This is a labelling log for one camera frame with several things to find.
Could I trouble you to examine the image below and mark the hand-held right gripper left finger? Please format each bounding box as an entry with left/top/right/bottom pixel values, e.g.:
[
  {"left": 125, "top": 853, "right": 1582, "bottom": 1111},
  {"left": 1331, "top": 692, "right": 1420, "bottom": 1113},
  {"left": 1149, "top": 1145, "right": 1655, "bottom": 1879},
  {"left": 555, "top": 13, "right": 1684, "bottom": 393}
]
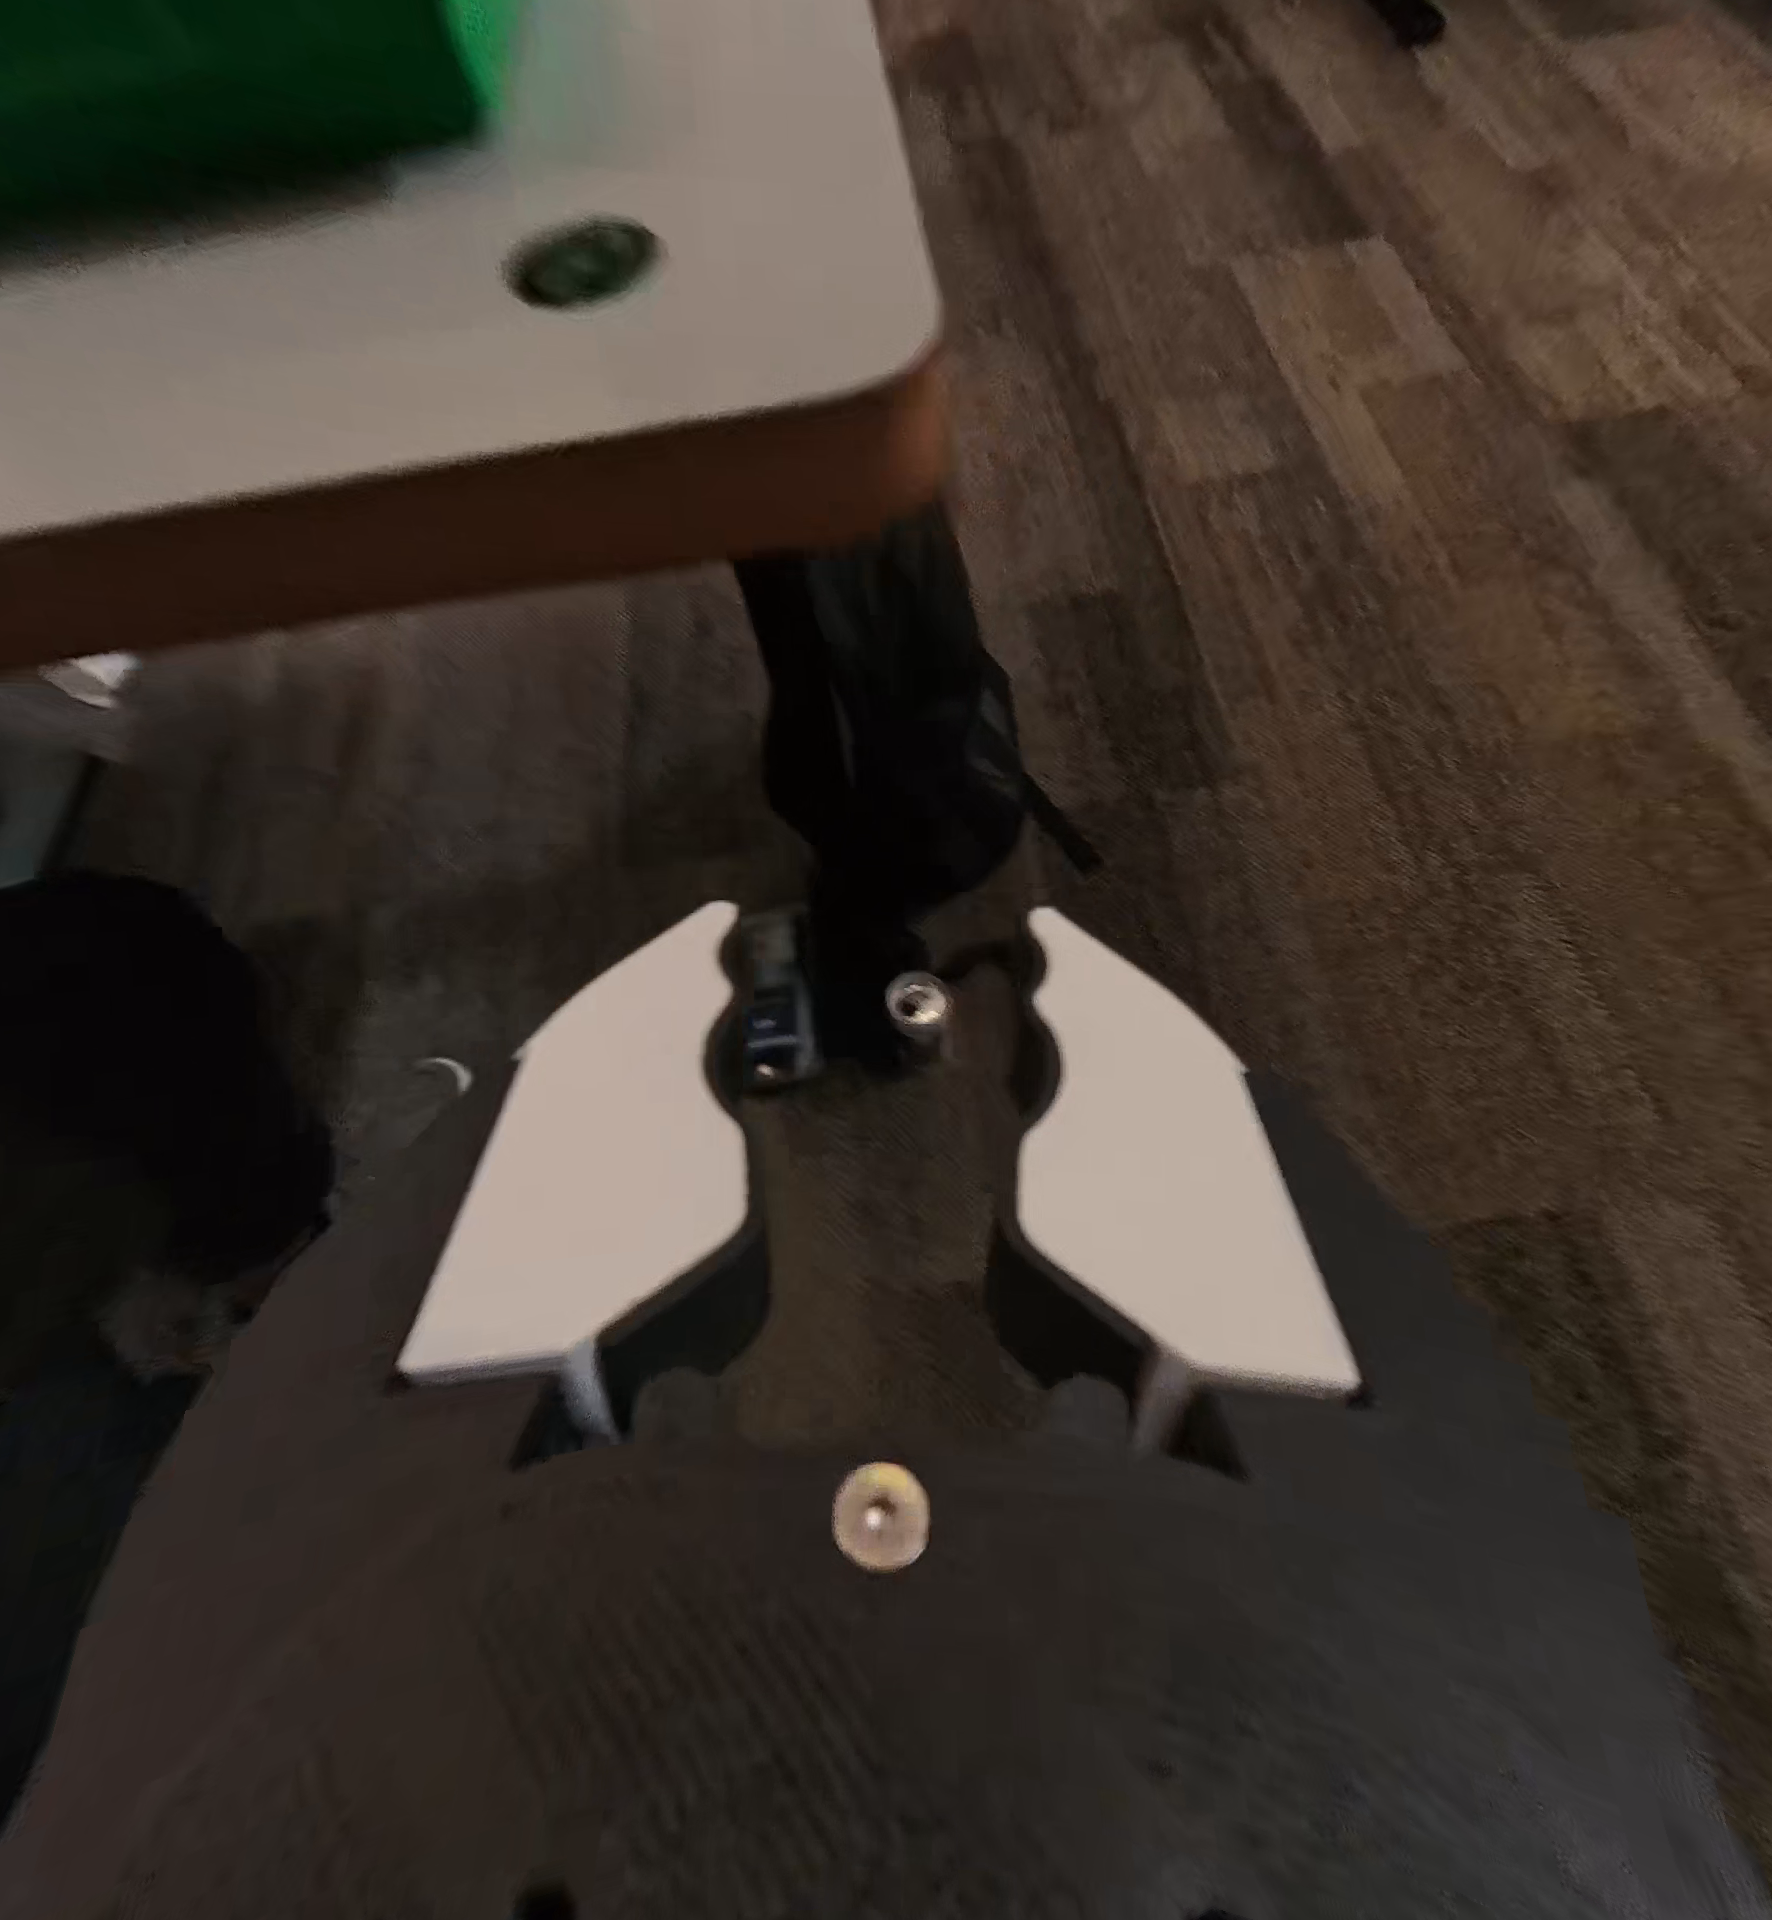
[{"left": 394, "top": 900, "right": 772, "bottom": 1446}]

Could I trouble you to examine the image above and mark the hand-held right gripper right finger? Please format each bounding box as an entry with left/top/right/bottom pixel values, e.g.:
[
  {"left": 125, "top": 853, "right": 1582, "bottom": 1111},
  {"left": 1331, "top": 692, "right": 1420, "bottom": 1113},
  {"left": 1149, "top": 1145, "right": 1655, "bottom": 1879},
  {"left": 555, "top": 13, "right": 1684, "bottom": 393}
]
[{"left": 982, "top": 905, "right": 1364, "bottom": 1459}]

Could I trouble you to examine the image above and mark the green plastic bin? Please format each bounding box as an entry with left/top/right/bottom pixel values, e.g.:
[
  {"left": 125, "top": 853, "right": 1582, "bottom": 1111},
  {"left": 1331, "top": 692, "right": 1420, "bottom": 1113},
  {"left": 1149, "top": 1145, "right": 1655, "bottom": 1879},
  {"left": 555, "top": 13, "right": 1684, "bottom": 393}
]
[{"left": 0, "top": 0, "right": 515, "bottom": 253}]

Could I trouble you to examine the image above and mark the black desk leg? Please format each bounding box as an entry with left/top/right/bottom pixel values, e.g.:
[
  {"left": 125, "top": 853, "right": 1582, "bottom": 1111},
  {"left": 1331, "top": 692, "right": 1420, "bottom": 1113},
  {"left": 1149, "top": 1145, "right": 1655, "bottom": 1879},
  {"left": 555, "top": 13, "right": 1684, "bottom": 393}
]
[{"left": 736, "top": 501, "right": 1105, "bottom": 1090}]

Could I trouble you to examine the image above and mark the round black desk grommet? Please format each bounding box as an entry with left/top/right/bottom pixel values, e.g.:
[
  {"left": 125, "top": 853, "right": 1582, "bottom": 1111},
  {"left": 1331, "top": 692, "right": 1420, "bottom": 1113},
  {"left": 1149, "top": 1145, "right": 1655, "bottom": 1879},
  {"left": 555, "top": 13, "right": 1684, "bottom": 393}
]
[{"left": 505, "top": 216, "right": 664, "bottom": 311}]

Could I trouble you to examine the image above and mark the dark bulky object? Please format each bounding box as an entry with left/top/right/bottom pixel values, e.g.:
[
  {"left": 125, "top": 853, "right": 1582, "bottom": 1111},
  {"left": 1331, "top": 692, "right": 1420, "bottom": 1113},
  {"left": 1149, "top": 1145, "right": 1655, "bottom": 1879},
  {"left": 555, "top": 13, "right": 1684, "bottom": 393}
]
[{"left": 0, "top": 869, "right": 335, "bottom": 1352}]

